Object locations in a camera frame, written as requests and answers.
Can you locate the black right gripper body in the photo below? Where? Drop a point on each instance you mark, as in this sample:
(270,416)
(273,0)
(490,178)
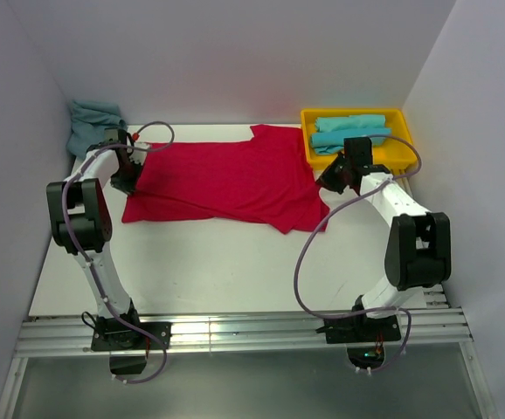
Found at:
(335,176)

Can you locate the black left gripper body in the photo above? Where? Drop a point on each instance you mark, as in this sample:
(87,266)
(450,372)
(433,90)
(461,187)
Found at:
(127,176)

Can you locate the red t-shirt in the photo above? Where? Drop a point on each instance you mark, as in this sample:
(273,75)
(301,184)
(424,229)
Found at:
(265,179)

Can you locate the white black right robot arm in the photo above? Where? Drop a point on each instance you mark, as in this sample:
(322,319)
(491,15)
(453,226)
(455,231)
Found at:
(418,251)

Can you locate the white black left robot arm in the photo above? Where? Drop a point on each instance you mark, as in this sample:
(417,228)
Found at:
(81,223)

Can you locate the rolled teal t-shirt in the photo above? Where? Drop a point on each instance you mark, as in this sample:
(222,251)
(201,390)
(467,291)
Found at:
(360,121)
(328,143)

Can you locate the yellow plastic bin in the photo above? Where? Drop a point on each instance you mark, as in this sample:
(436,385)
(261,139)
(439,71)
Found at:
(393,154)

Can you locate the crumpled grey-blue t-shirt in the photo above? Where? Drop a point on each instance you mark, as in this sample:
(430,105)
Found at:
(89,121)

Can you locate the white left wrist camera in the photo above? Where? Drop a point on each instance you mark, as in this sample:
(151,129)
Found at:
(137,144)

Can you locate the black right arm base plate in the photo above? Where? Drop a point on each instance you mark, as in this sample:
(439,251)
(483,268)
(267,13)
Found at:
(360,329)

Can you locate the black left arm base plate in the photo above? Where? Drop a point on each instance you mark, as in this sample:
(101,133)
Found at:
(113,336)

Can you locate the aluminium mounting rail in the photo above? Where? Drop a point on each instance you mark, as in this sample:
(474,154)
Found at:
(68,337)

